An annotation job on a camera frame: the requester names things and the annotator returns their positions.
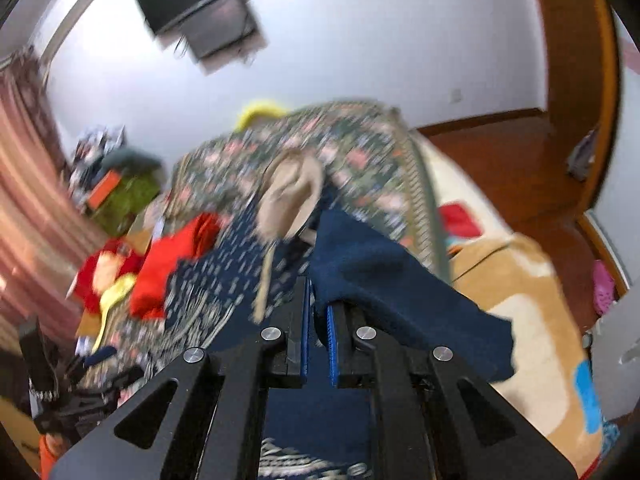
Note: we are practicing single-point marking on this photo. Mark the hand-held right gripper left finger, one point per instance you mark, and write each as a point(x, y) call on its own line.
point(305, 332)

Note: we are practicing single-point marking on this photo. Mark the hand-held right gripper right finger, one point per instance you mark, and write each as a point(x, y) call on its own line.
point(331, 342)

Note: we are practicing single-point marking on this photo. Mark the navy gold-patterned garment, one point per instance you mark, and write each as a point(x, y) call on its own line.
point(400, 280)

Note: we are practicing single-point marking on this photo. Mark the grey clothes pile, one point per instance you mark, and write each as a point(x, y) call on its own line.
point(584, 155)

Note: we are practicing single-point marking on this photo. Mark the yellow cloth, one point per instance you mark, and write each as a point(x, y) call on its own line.
point(114, 297)

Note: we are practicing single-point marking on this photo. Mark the red plush toy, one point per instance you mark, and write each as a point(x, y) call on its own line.
point(107, 270)

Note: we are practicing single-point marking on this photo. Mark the beige fabric hat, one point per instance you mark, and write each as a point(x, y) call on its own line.
point(292, 195)

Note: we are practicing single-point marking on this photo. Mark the brown cardboard sheet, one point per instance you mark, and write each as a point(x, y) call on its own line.
point(140, 242)

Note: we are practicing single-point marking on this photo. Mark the small red cloth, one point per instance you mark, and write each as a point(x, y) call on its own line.
point(459, 220)

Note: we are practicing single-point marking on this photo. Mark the floral green bedspread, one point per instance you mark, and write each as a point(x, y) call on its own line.
point(350, 155)

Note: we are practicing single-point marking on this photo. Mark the pink striped curtain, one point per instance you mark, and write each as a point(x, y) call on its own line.
point(30, 200)

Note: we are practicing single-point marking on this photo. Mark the green bag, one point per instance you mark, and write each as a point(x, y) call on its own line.
point(127, 200)

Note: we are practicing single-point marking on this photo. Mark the orange box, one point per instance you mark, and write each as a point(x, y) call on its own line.
point(104, 189)

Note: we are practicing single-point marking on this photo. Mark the beige patterned blanket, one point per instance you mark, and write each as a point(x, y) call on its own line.
point(530, 320)

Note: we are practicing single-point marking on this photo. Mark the yellow pillow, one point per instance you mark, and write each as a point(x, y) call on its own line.
point(260, 110)

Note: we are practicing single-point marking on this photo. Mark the dark grey-green cloth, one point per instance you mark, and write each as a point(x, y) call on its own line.
point(131, 160)

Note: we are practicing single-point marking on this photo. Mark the pink slipper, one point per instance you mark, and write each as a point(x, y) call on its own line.
point(602, 287)

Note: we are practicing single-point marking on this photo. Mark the small black wall screen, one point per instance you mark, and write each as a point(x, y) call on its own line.
point(220, 27)

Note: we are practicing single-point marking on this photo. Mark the wooden door frame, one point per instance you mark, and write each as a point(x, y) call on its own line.
point(570, 85)

